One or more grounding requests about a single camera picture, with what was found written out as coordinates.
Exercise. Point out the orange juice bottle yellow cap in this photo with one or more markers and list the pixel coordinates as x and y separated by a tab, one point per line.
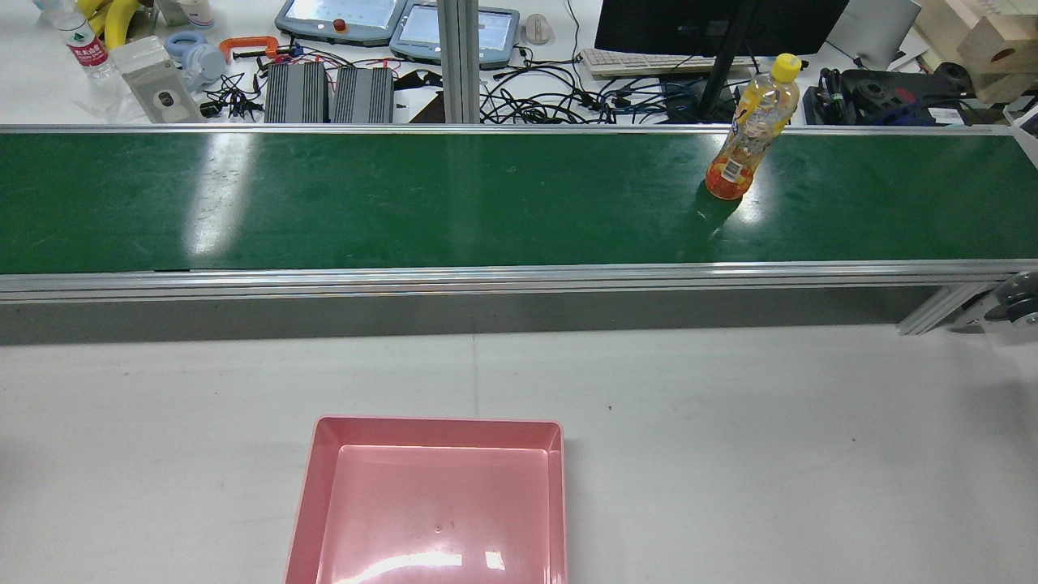
750	130

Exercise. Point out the white jar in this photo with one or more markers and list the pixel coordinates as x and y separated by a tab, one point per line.
195	11

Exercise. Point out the black ribbed power supply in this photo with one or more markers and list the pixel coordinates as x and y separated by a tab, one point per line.
296	93
363	95

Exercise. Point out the black monitor stand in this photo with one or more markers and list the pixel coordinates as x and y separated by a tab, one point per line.
724	69

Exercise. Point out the grey computer mouse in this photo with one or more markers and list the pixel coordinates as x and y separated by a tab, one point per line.
537	28

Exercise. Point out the wooden block with hole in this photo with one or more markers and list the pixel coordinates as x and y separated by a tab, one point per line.
1001	53

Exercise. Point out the black computer monitor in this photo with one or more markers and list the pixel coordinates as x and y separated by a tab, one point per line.
649	24

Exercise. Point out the grey caster wheel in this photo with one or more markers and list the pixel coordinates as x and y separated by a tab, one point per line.
1018	300

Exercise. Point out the orange clamp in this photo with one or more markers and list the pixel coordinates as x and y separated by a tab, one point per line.
243	45

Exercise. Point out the plain plywood box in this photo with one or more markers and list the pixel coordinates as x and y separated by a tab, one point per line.
941	15

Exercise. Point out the aluminium leg bracket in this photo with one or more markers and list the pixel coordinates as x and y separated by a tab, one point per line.
932	310

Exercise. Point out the grey teach pendant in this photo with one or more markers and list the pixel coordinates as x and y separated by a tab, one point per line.
495	36
340	20

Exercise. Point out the green belt conveyor aluminium frame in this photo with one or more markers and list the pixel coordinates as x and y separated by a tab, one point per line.
405	203

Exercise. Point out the silver laptop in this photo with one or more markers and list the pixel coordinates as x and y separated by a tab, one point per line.
872	28

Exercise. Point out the white keyboard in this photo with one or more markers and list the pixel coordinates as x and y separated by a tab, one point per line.
649	63

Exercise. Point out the grey box in clear bag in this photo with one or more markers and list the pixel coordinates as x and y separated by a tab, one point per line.
154	81

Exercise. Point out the clear water bottle red label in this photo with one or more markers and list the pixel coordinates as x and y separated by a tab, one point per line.
85	49

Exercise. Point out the pink plastic basket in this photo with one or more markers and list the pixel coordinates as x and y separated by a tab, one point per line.
438	511

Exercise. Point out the yellow banana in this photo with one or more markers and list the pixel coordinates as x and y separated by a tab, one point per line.
122	20
91	6

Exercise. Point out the flat black bracket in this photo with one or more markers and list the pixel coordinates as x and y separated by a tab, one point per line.
413	79

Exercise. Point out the light blue headphones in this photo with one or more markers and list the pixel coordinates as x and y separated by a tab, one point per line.
195	53

